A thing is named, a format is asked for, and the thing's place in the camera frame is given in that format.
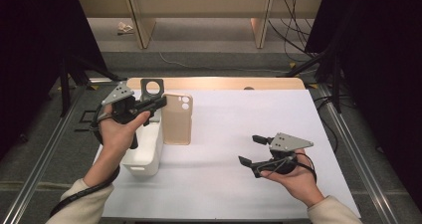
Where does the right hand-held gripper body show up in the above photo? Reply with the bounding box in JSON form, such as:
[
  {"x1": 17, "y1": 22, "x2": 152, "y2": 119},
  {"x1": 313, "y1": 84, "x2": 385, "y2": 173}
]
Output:
[{"x1": 252, "y1": 131, "x2": 315, "y2": 179}]

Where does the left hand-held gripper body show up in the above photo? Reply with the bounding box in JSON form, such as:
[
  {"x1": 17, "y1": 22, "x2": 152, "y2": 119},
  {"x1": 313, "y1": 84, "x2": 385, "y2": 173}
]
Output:
[{"x1": 101, "y1": 81, "x2": 159, "y2": 150}]

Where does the grey phone case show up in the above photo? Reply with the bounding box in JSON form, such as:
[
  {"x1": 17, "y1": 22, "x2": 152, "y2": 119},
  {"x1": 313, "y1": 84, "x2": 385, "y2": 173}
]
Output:
[{"x1": 139, "y1": 78, "x2": 165, "y2": 103}]

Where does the peach phone case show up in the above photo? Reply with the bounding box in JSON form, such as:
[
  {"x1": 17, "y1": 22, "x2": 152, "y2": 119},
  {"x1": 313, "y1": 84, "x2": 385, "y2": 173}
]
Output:
[{"x1": 160, "y1": 92, "x2": 194, "y2": 146}]

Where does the white plastic storage bin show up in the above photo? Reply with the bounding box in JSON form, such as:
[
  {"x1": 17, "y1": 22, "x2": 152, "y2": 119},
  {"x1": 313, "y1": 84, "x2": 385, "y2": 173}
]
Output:
[{"x1": 120, "y1": 94, "x2": 165, "y2": 177}]

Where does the person's left hand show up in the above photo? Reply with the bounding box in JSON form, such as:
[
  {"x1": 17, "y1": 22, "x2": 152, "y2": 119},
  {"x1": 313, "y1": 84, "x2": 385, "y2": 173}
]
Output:
[{"x1": 98, "y1": 104, "x2": 152, "y2": 163}]

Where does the person's right hand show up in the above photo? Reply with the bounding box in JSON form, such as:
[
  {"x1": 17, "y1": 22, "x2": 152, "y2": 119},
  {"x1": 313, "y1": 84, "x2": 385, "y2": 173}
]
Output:
[{"x1": 260, "y1": 148, "x2": 326, "y2": 208}]

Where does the white table cover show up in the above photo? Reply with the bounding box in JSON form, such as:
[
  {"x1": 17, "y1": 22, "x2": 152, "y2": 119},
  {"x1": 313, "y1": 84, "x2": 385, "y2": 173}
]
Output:
[{"x1": 95, "y1": 89, "x2": 361, "y2": 220}]

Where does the black stand leg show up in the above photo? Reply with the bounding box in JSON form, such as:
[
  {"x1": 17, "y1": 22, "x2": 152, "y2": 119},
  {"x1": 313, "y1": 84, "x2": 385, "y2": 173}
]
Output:
[{"x1": 59, "y1": 49, "x2": 127, "y2": 118}]

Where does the black metal stand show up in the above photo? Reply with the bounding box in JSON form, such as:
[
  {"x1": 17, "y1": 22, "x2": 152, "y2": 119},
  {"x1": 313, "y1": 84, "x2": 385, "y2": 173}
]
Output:
[{"x1": 278, "y1": 46, "x2": 344, "y2": 114}]

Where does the crumpled paper scrap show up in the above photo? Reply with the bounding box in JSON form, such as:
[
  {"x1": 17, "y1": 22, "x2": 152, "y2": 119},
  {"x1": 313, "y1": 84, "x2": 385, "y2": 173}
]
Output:
[{"x1": 116, "y1": 21, "x2": 135, "y2": 36}]

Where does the beige wooden desk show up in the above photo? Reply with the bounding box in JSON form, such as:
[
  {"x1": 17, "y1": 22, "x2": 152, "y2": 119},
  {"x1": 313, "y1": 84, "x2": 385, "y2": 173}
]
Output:
[{"x1": 75, "y1": 0, "x2": 325, "y2": 50}]

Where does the black curtain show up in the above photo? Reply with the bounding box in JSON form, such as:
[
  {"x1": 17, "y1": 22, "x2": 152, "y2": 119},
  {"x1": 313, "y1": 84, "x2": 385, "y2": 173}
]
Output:
[
  {"x1": 304, "y1": 0, "x2": 422, "y2": 213},
  {"x1": 0, "y1": 0, "x2": 108, "y2": 160}
]

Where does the aluminium cross rail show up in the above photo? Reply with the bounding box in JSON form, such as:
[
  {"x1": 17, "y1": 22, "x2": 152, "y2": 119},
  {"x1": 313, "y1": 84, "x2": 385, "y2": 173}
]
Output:
[{"x1": 87, "y1": 77, "x2": 128, "y2": 86}]

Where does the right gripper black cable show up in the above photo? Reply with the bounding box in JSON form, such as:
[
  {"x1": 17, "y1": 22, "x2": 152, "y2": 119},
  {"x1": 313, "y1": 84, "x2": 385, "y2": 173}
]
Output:
[{"x1": 265, "y1": 152, "x2": 318, "y2": 184}]

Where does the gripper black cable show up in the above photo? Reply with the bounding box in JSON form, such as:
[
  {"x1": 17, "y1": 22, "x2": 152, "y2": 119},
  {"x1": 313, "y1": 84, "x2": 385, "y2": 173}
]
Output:
[
  {"x1": 265, "y1": 152, "x2": 318, "y2": 184},
  {"x1": 49, "y1": 104, "x2": 121, "y2": 219}
]

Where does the aluminium floor rail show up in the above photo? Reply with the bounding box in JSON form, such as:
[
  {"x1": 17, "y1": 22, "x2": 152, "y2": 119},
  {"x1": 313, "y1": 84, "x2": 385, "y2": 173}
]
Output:
[
  {"x1": 0, "y1": 84, "x2": 88, "y2": 224},
  {"x1": 316, "y1": 84, "x2": 401, "y2": 224}
]

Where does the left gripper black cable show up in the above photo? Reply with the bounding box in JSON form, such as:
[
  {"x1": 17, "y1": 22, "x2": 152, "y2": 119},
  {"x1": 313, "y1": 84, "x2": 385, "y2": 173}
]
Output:
[{"x1": 49, "y1": 104, "x2": 121, "y2": 219}]

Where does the bundle of black cables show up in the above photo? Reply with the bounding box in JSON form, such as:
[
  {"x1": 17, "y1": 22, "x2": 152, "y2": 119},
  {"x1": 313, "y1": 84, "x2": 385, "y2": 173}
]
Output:
[{"x1": 267, "y1": 0, "x2": 320, "y2": 63}]

